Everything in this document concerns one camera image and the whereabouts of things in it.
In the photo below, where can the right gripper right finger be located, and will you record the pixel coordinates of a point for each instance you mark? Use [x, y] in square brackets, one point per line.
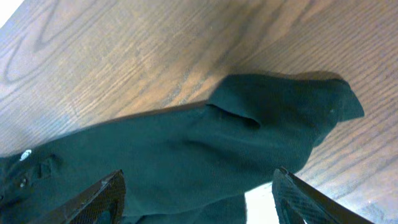
[296, 202]

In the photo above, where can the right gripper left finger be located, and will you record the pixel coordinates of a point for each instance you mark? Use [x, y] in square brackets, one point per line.
[103, 202]

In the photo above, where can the black long pants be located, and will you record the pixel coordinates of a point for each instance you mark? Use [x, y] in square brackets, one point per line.
[191, 164]

